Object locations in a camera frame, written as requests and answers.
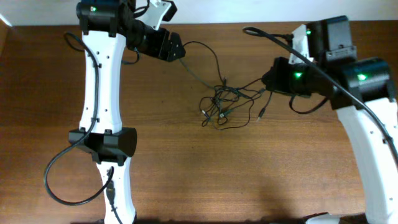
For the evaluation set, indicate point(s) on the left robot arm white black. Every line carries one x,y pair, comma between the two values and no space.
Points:
108,28

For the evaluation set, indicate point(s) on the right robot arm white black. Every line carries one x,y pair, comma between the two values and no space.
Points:
323,60

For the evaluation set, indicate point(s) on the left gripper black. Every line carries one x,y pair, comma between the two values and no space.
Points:
166,43

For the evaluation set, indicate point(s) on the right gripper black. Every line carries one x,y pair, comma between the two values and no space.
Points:
275,77

